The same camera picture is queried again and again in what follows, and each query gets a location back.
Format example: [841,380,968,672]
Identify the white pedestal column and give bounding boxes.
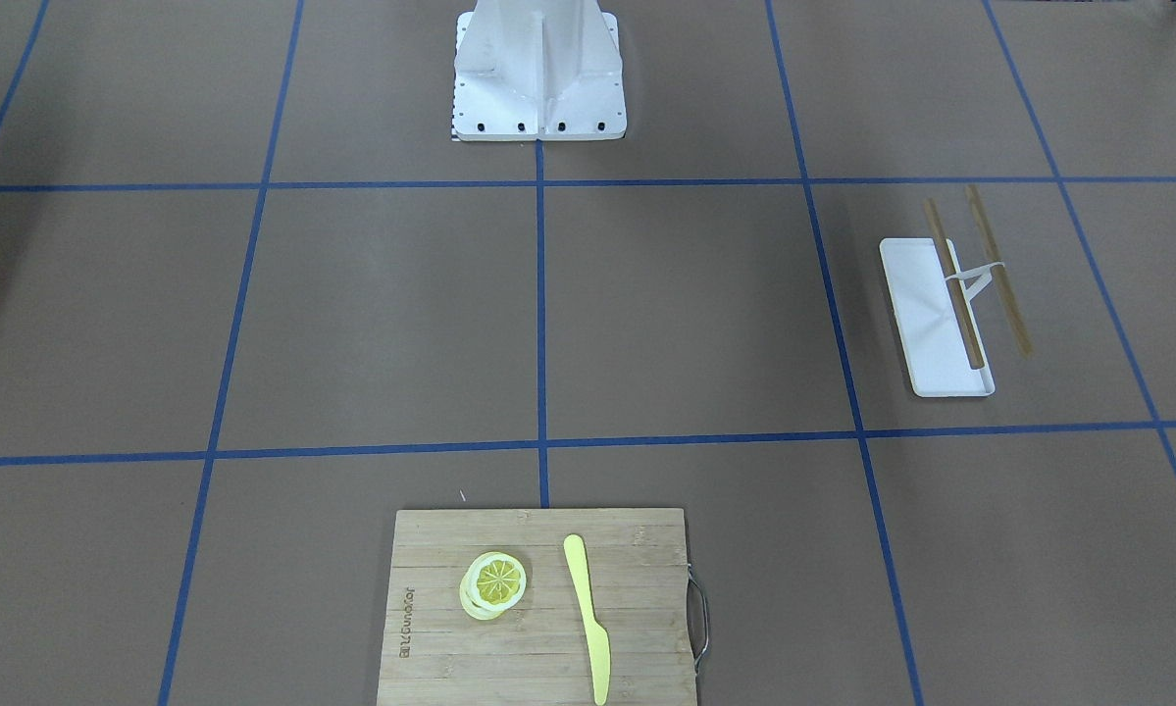
[450,1,628,142]

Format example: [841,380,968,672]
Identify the wooden chopstick two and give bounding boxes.
[964,184,1035,358]

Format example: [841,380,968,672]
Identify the wooden cutting board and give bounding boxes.
[376,508,699,705]

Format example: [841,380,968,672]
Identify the white band on chopsticks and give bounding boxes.
[946,261,1004,304]

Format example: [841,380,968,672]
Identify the yellow lemon slice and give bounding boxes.
[457,551,528,621]

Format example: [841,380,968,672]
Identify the white rectangular tray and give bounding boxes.
[878,237,996,398]

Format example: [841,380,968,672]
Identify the yellow plastic knife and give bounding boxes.
[562,533,613,705]

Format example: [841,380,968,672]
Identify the wooden chopstick one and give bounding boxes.
[923,198,985,371]

